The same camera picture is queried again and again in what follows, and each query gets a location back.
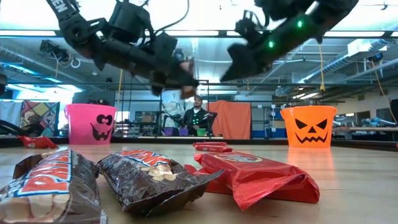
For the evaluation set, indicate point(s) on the green plastic bin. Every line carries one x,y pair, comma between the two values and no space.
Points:
201,132

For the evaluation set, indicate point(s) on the blue storage bin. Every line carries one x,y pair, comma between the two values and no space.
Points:
276,133

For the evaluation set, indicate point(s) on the purple plastic bin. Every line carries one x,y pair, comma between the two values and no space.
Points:
183,132
168,132

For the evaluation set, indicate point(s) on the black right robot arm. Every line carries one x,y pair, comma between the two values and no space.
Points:
326,12

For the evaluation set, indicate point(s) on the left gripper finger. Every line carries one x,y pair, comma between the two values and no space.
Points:
169,82

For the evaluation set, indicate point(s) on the patterned quilt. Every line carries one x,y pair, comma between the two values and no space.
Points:
40,118

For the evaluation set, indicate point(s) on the wooden lab table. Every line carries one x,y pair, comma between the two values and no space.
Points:
367,128

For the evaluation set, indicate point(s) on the pink halloween bucket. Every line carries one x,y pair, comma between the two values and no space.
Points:
81,124

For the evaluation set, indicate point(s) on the grey lab robot arm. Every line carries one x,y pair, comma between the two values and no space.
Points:
379,122

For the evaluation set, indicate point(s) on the orange halloween bucket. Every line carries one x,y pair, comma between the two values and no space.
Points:
289,130

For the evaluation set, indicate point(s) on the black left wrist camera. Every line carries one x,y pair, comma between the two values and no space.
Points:
166,45

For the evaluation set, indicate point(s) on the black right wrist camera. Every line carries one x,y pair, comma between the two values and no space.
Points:
248,28

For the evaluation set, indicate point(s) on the black lab robot arm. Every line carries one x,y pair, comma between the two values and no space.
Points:
211,116
174,119

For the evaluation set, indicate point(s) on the person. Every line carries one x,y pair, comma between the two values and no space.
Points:
196,119

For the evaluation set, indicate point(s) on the orange cloth panel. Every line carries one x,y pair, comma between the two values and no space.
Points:
230,121

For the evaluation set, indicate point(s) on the white ventilation duct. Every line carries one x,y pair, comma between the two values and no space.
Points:
363,46

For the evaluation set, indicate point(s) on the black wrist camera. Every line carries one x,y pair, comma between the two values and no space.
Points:
248,28
166,45

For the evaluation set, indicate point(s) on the silver ventilation duct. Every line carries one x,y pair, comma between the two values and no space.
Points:
335,63

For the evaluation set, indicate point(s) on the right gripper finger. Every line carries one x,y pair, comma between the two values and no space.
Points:
242,62

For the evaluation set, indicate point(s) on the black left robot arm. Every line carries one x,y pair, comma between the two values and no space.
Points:
81,31

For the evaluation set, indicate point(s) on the white hanging cloth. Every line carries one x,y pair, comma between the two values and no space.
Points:
9,112

